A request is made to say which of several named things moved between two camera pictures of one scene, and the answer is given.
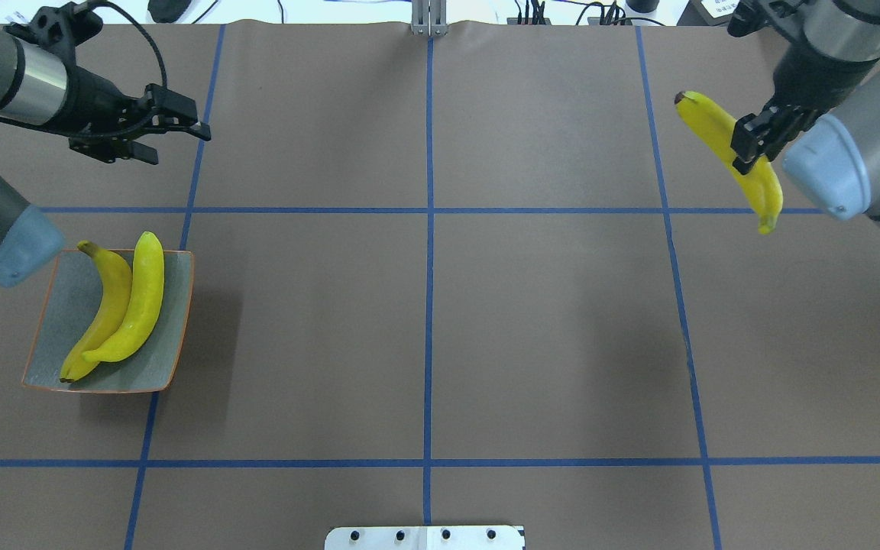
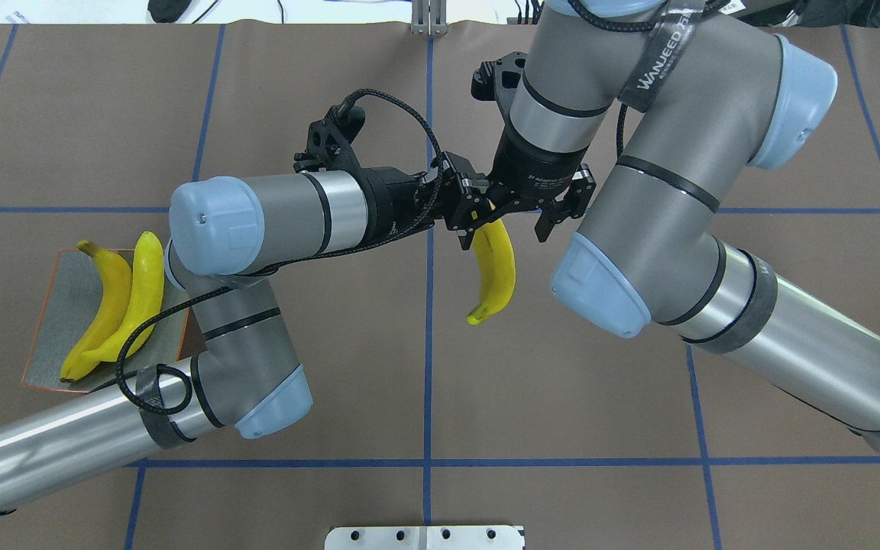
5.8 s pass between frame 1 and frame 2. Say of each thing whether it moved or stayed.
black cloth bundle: stayed
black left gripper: moved
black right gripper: moved
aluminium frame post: stayed
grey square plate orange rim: stayed
